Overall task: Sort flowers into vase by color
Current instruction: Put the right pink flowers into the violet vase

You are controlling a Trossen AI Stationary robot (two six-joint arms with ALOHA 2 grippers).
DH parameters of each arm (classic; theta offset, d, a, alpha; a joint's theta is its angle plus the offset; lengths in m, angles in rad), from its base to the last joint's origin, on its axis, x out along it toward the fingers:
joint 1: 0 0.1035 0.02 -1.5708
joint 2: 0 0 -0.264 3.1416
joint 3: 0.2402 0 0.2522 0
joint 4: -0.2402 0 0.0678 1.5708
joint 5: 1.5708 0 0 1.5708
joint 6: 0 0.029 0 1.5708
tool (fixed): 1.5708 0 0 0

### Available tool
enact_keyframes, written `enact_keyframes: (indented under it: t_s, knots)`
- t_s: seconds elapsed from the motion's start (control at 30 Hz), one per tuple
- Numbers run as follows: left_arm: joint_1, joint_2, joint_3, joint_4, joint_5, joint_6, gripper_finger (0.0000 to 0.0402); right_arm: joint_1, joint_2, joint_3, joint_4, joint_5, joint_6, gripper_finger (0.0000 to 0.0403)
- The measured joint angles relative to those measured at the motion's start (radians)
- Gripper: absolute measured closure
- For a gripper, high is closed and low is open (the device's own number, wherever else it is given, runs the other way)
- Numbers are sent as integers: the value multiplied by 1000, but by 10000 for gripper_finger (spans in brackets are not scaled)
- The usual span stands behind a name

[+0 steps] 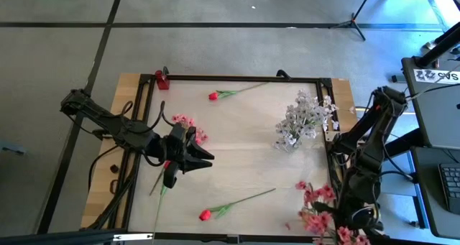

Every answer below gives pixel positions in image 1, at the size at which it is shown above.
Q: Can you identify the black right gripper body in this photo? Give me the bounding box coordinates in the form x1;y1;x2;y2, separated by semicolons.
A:
346;201;384;235

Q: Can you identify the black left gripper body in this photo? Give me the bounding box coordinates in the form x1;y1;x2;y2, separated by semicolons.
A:
157;123;192;175

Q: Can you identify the red glass vase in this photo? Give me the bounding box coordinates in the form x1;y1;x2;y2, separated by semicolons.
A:
155;69;170;91

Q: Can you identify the grey equipment cart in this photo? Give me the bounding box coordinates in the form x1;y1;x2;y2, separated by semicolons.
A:
401;56;460;151

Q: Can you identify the black diagonal pole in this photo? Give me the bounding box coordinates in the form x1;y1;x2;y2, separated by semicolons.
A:
416;22;460;68

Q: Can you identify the black tripod stand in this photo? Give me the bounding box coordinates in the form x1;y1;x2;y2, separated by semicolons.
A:
328;0;375;42

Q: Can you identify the black aluminium table frame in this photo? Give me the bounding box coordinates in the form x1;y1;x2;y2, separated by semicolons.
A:
86;73;384;244

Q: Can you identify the black cable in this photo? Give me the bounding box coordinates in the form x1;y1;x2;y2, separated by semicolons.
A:
88;144;120;193

